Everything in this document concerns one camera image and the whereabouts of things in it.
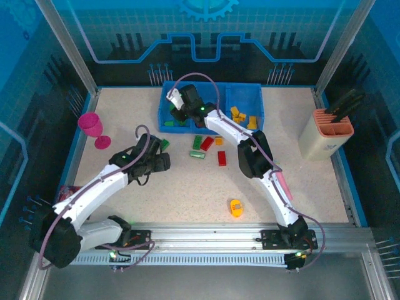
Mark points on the small green lego brick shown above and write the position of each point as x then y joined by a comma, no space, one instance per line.
173,107

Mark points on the small black controller board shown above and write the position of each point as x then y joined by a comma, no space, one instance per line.
295,261
117,255

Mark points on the pale green lego brick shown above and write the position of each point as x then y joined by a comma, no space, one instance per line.
197,154

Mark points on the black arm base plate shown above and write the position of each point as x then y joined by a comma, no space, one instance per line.
272,239
142,237

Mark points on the orange oval toy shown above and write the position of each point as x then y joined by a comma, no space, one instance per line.
236,207

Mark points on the aluminium frame rail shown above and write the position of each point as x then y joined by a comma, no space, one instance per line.
203,237

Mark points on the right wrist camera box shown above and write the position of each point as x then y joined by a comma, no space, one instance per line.
175,97

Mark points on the pink marker pen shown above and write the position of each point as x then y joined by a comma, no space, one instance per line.
286,187

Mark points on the blue three-compartment plastic bin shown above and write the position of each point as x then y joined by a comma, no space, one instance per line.
247,97

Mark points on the red lego brick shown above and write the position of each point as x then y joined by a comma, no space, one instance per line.
207,143
222,158

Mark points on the purple candy bag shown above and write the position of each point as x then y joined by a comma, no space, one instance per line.
67,192

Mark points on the long yellow-orange lego brick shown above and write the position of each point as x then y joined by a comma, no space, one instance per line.
252,122

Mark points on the pink plastic goblet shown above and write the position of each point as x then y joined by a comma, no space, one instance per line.
90,123

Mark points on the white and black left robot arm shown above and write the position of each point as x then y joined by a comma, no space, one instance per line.
93,190

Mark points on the beige utensil holder salmon rim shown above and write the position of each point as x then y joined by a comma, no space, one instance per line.
315,137

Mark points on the aluminium frame post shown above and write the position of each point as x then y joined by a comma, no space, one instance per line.
343,47
68,47

